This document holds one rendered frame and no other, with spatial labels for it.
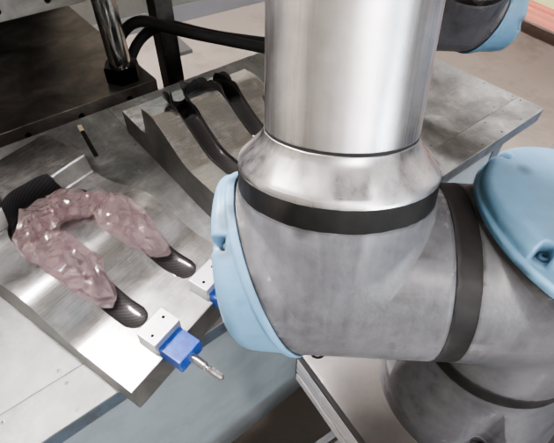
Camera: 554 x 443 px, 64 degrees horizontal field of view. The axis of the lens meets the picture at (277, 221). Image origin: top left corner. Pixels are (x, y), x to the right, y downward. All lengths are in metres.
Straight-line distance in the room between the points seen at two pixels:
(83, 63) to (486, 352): 1.39
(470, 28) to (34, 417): 0.72
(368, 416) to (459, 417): 0.08
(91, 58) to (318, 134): 1.36
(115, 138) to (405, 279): 0.96
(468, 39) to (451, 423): 0.35
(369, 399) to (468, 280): 0.21
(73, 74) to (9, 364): 0.91
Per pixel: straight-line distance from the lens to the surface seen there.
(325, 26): 0.20
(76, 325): 0.72
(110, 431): 0.93
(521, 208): 0.27
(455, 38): 0.50
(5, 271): 0.81
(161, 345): 0.66
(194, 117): 0.95
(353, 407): 0.43
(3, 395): 0.79
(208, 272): 0.70
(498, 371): 0.33
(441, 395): 0.38
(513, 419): 0.39
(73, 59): 1.56
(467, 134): 1.18
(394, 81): 0.21
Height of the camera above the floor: 1.44
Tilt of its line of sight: 47 degrees down
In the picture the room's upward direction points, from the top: straight up
